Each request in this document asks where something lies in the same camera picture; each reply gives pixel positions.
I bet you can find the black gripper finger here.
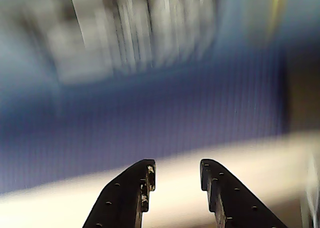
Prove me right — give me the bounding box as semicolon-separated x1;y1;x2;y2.
200;158;288;228
82;159;157;228

